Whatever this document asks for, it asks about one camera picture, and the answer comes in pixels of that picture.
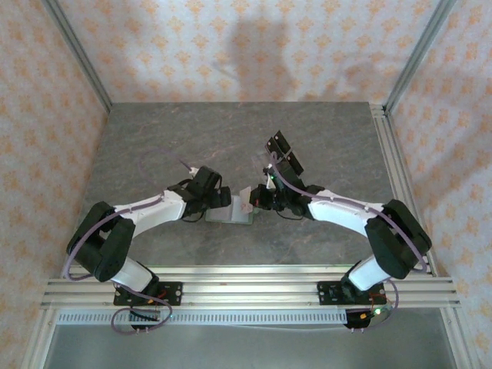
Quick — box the white pink-print credit card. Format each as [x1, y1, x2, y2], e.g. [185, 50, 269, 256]
[238, 187, 254, 216]

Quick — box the black controller board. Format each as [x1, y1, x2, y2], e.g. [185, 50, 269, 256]
[344, 307, 385, 331]

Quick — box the grey metal panel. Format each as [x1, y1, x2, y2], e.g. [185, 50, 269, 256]
[44, 322, 460, 369]

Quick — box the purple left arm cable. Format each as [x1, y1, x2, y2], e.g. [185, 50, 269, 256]
[65, 148, 195, 335]

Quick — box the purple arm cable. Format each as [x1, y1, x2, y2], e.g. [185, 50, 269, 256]
[268, 151, 431, 331]
[65, 148, 195, 335]

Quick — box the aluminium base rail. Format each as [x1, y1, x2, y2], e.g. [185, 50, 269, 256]
[40, 264, 462, 309]

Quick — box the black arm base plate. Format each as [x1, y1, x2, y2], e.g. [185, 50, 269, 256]
[114, 281, 183, 308]
[317, 280, 385, 307]

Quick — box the aluminium side rail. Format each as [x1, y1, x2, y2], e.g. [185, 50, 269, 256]
[371, 103, 439, 276]

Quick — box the white slotted cable duct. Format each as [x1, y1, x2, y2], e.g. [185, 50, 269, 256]
[56, 310, 349, 324]

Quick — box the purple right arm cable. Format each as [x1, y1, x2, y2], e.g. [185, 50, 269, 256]
[268, 151, 431, 331]

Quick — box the aluminium frame post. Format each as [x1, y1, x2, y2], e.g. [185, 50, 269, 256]
[384, 0, 458, 112]
[42, 0, 113, 113]

